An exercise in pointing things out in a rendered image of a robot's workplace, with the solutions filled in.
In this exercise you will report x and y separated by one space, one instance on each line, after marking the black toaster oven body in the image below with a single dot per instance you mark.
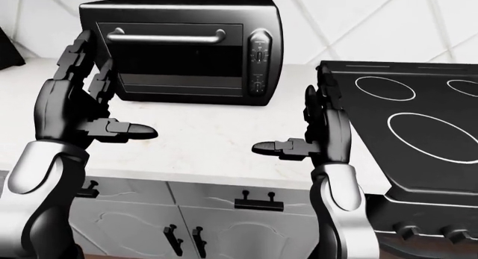
190 50

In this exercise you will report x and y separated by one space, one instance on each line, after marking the toaster oven lower dial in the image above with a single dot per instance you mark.
258 86

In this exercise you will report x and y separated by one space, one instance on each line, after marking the white cabinet door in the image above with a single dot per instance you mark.
261 236
130 231

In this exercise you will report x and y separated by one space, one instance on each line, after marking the black object at edge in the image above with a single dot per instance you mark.
9 53

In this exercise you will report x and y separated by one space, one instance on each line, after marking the black toaster oven door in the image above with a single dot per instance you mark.
175 60

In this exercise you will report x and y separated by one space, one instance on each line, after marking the white cabinet drawer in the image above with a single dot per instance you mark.
119 190
246 193

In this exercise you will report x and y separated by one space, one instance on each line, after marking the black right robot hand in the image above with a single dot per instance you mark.
332 130

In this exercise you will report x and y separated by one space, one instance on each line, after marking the black electric stove cooktop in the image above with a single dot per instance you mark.
407 122

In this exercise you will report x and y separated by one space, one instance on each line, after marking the toaster oven upper dial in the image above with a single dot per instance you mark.
259 56

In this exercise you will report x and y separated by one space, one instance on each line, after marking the toaster oven dial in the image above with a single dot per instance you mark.
259 56
258 86

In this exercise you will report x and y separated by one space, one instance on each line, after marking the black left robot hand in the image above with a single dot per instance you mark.
56 108

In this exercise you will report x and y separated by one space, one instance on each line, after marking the black stove knob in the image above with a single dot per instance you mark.
405 228
452 232

